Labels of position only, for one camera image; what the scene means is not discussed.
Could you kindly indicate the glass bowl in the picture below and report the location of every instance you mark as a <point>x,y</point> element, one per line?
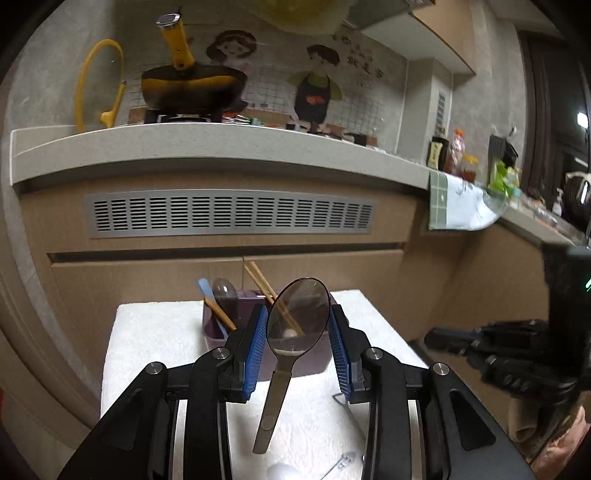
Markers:
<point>496,201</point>

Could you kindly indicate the grey vent grille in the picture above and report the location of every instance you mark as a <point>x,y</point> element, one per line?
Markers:
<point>231,213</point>

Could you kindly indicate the green packets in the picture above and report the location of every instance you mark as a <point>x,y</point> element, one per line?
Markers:
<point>502,177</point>

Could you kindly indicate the small wall vent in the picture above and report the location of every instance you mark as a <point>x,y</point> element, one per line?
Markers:
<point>441,110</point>

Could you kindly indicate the purple plastic utensil container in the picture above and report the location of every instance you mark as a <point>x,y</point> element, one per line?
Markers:
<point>214,339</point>

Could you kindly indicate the blue plastic spatula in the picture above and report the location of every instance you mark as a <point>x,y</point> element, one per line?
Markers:
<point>206,291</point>

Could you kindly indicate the dark kettle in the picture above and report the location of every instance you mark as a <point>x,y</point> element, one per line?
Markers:
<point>579,194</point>

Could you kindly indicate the white pump bottle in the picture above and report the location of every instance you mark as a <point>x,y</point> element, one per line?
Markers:
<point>557,203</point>

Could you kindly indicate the white plastic spoon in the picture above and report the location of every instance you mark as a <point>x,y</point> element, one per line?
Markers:
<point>281,473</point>

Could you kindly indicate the stone kitchen countertop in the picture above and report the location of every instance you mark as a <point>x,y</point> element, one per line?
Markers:
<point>231,152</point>

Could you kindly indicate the cartoon wall poster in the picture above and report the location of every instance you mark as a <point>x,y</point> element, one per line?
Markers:
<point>318,87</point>

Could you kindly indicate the person's right hand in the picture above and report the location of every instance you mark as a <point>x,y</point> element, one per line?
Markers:
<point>521,420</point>

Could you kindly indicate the white textured towel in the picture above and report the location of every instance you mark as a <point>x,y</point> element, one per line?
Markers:
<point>152,337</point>

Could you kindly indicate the green and white cloth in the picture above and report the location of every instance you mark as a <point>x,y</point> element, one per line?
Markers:
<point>455,203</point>

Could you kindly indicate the yellow-rimmed glass lid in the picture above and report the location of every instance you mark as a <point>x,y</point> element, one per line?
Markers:
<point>99,87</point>

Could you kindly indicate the dark metal spoon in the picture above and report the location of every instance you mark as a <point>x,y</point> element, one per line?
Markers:
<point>345,460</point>

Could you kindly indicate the gas stove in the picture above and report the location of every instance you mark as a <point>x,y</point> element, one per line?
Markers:
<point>184,117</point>

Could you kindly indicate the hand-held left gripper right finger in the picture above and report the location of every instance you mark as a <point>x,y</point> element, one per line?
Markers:
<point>340,357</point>

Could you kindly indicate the wooden wall cabinet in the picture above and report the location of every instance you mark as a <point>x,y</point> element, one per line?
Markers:
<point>429,32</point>

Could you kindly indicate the black box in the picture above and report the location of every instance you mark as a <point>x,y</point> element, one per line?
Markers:
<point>502,150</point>

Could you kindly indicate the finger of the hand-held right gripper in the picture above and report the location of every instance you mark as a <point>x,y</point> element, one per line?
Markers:
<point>531,376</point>
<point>508,337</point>

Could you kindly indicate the person's right forearm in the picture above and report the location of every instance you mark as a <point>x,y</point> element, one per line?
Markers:
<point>572,445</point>

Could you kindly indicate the dark sauce bottle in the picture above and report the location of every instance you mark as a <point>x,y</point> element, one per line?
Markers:
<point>436,154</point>

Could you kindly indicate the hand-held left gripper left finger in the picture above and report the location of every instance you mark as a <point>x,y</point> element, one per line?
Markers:
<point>256,355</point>

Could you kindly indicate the bottles on counter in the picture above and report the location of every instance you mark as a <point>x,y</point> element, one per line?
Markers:
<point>455,152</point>

